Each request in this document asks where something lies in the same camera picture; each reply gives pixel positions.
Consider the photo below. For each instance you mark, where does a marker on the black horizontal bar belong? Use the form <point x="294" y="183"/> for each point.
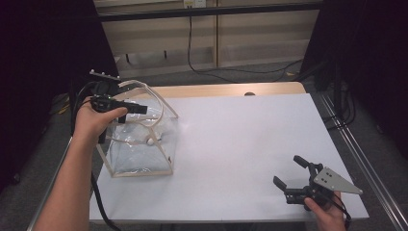
<point x="192" y="12"/>

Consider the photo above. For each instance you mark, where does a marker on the person's left hand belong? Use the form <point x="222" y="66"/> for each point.
<point x="91" y="126"/>

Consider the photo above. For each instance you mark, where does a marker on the dark round table grommet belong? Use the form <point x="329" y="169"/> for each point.
<point x="249" y="94"/>

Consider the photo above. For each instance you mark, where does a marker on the metal floor rail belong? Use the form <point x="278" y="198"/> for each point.
<point x="41" y="210"/>
<point x="369" y="166"/>

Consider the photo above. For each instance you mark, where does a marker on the white feather shuttlecock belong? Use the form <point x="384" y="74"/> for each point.
<point x="150" y="141"/>

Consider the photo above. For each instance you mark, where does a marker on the clear bag with beige trim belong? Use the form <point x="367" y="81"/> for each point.
<point x="141" y="157"/>

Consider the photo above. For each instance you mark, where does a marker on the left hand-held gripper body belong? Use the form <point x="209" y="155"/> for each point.
<point x="106" y="102"/>

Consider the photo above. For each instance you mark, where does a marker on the black curtain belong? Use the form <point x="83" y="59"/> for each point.
<point x="378" y="48"/>
<point x="32" y="64"/>

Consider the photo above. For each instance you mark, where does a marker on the white table cover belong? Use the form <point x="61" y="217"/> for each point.
<point x="256" y="192"/>

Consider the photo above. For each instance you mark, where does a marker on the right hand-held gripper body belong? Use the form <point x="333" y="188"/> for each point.
<point x="333" y="181"/>

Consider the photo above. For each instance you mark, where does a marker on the wooden table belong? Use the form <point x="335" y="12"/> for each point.
<point x="256" y="88"/>

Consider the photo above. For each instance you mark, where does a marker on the white wall socket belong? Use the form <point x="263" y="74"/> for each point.
<point x="194" y="3"/>

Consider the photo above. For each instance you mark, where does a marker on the person's right hand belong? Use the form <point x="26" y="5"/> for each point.
<point x="329" y="218"/>

